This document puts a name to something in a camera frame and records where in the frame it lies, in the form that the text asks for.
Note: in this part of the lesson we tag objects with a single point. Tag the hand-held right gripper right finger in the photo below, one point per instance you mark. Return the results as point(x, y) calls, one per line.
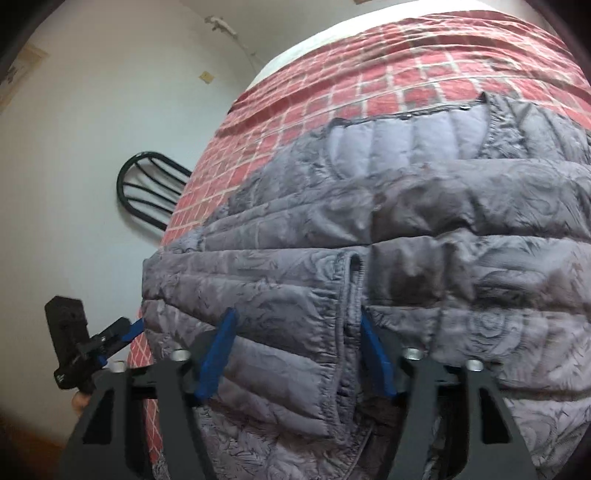
point(376, 355)

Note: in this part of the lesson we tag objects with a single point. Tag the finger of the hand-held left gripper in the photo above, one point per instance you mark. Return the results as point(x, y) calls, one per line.
point(102, 361)
point(131, 328)

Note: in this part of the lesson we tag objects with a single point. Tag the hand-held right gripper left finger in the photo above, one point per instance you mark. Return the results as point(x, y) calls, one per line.
point(216, 355)

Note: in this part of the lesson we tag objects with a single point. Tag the dark grey quilt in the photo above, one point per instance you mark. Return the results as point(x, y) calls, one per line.
point(415, 207)

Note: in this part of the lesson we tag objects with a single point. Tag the person's left hand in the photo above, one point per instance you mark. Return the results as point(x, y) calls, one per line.
point(79, 401)

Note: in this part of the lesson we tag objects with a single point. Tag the black metal chair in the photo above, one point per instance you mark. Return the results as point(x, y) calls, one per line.
point(119, 184)

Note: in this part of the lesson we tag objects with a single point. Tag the red plaid blanket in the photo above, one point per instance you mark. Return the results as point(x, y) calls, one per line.
point(369, 78)

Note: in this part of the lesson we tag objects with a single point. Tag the yellow wall switch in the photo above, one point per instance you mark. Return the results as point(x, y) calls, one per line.
point(206, 77)

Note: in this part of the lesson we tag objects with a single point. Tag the framed wall picture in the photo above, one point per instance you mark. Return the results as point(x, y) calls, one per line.
point(18, 69)

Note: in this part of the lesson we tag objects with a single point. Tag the white wall-mounted device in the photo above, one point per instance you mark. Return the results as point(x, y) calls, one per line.
point(221, 23)

